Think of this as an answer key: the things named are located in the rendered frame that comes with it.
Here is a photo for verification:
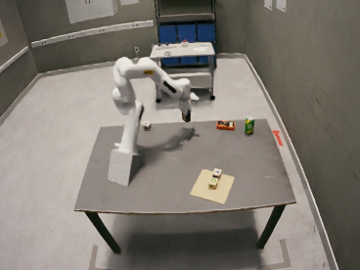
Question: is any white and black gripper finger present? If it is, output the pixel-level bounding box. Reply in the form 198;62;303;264
186;110;191;122

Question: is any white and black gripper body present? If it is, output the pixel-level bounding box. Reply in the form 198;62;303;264
179;100;192;115

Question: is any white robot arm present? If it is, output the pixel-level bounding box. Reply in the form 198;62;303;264
112;58;200;155

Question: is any green drink can with yellow stripe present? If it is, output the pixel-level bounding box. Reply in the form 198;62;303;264
245;115;255;134

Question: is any tan square mat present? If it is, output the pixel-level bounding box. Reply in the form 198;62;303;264
190;169;235;204

